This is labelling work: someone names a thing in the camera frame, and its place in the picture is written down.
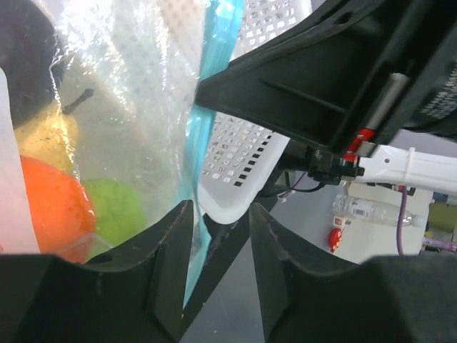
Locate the clear plastic bottle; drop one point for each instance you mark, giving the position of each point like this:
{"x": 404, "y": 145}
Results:
{"x": 366, "y": 210}

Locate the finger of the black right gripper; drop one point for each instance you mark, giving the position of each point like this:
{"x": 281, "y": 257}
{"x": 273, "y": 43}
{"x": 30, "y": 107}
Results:
{"x": 320, "y": 81}

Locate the green fruit toy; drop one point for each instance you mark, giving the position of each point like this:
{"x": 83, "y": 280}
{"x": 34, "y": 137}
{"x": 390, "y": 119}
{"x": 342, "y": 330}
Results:
{"x": 118, "y": 211}

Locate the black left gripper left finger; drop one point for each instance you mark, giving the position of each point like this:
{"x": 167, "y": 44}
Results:
{"x": 131, "y": 293}

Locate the white plastic basket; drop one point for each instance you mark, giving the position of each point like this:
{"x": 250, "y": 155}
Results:
{"x": 236, "y": 156}

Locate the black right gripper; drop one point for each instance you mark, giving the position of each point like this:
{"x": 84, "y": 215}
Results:
{"x": 428, "y": 102}

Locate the orange fruit toy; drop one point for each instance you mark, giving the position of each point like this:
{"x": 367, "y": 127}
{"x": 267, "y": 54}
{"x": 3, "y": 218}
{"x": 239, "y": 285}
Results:
{"x": 62, "y": 213}

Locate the dark brown mangosteen toy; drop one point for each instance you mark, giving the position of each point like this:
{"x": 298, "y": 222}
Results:
{"x": 28, "y": 45}

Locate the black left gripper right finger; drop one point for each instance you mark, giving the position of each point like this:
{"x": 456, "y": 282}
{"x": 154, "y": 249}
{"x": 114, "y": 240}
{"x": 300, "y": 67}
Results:
{"x": 309, "y": 295}

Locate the clear zip top bag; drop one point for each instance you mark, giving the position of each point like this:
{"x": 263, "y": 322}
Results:
{"x": 135, "y": 57}

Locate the yellow pear toy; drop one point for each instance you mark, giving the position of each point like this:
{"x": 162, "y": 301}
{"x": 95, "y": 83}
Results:
{"x": 52, "y": 135}

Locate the red round object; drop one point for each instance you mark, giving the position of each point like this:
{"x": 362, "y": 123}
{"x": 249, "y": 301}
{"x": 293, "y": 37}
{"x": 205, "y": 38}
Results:
{"x": 334, "y": 239}

